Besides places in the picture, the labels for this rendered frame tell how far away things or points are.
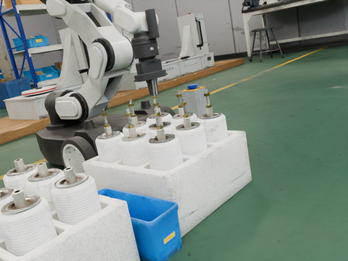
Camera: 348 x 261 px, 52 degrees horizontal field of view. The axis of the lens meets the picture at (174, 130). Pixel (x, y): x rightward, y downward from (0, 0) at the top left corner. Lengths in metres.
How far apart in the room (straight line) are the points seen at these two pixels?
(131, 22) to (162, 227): 0.69
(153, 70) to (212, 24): 5.75
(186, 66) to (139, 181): 3.49
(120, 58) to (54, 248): 0.98
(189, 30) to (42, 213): 4.25
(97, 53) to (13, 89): 4.12
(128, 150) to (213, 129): 0.28
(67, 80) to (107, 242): 2.76
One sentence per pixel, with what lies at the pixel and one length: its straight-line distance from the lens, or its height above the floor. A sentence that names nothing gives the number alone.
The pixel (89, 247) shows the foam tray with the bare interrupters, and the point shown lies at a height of 0.13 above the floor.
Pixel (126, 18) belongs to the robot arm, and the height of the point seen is 0.61.
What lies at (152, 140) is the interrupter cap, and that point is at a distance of 0.98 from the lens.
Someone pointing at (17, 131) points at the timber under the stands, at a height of 0.06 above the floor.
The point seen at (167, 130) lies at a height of 0.24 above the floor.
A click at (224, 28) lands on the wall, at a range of 6.85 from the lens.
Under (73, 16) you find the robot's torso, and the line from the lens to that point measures 1.66.
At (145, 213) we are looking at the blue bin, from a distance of 1.00.
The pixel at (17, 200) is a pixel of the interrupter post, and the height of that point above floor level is 0.27.
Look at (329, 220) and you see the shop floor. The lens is 1.01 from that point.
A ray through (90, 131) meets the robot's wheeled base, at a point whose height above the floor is 0.21.
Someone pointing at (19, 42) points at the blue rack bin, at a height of 0.92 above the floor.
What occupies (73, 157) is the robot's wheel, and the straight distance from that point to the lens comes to 1.54.
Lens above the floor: 0.51
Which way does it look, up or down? 14 degrees down
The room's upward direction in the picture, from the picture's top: 11 degrees counter-clockwise
